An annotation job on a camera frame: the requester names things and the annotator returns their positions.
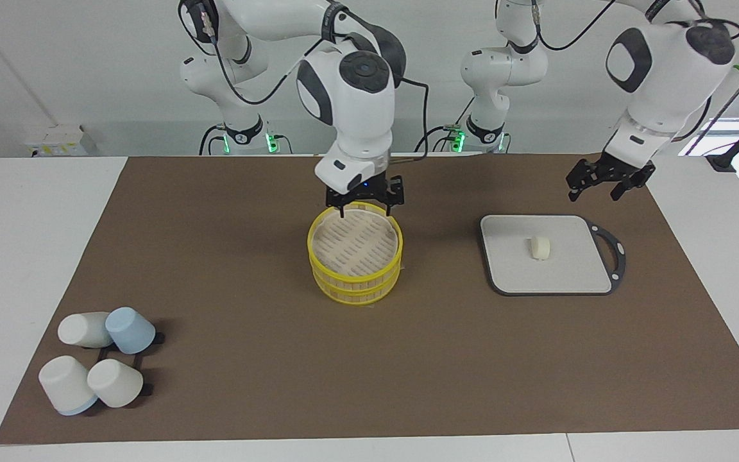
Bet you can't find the yellow rimmed bamboo steamer tier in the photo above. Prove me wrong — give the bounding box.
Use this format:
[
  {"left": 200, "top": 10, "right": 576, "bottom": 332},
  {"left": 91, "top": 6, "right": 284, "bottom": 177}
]
[
  {"left": 307, "top": 201, "right": 403, "bottom": 280},
  {"left": 312, "top": 262, "right": 402, "bottom": 306}
]

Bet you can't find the grey cutting board black rim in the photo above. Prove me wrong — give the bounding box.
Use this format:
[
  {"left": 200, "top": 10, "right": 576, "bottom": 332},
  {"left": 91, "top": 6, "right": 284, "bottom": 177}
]
[{"left": 479, "top": 214, "right": 627, "bottom": 296}]

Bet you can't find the brown table mat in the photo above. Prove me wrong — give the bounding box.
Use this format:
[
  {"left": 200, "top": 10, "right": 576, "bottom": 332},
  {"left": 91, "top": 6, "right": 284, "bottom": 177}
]
[{"left": 0, "top": 154, "right": 739, "bottom": 445}]

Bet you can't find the light blue plastic cup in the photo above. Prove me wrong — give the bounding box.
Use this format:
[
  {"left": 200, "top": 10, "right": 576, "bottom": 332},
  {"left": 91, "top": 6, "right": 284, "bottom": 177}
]
[{"left": 105, "top": 307, "right": 156, "bottom": 355}]

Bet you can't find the black cup rack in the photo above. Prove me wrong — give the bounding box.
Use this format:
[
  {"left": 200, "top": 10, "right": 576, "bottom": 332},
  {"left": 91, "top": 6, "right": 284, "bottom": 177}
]
[{"left": 96, "top": 332, "right": 166, "bottom": 397}]

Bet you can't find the white plastic cup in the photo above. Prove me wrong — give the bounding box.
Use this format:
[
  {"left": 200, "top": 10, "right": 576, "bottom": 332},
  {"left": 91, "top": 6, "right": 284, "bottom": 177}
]
[
  {"left": 58, "top": 312, "right": 114, "bottom": 348},
  {"left": 87, "top": 359, "right": 144, "bottom": 409}
]

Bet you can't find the white cup with blue rim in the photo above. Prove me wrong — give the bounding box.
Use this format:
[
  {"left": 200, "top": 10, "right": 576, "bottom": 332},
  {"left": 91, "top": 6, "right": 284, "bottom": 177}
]
[{"left": 38, "top": 355, "right": 99, "bottom": 416}]

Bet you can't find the black base cable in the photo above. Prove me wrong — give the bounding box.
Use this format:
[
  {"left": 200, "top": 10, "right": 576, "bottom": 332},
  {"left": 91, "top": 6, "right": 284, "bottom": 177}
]
[
  {"left": 414, "top": 95, "right": 477, "bottom": 155},
  {"left": 199, "top": 123, "right": 226, "bottom": 156}
]

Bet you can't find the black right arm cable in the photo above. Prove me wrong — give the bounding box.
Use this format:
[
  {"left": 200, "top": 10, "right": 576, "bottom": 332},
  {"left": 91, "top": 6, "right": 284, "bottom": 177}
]
[{"left": 178, "top": 0, "right": 431, "bottom": 162}]

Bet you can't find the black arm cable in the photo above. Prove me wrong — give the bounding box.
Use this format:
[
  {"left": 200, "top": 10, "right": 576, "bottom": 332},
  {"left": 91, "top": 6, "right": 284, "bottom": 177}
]
[
  {"left": 178, "top": 0, "right": 431, "bottom": 162},
  {"left": 532, "top": 0, "right": 617, "bottom": 52}
]

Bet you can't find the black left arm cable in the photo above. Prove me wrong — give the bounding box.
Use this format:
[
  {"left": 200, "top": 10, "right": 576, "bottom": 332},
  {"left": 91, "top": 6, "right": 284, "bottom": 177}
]
[{"left": 532, "top": 0, "right": 617, "bottom": 52}]

